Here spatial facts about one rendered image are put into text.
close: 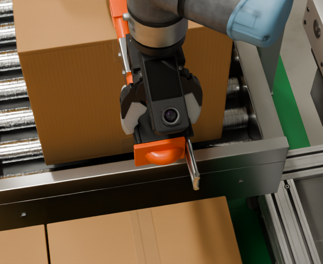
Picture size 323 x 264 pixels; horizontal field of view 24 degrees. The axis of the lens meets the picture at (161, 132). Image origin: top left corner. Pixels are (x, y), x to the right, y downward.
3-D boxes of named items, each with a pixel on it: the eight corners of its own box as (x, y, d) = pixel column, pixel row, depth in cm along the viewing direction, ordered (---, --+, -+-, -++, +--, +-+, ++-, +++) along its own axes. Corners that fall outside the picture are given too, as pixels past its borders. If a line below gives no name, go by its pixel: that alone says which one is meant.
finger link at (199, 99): (208, 94, 108) (186, 62, 101) (211, 102, 107) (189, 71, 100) (178, 106, 109) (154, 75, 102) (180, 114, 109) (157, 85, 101)
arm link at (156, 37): (195, 22, 91) (127, 33, 90) (193, 47, 94) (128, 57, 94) (181, -23, 95) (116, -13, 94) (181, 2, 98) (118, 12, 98)
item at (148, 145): (125, 120, 116) (124, 101, 111) (173, 112, 116) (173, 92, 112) (135, 167, 111) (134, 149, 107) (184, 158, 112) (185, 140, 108)
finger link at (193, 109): (204, 89, 115) (182, 57, 107) (213, 121, 112) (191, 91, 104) (185, 97, 116) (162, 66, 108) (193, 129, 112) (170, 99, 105)
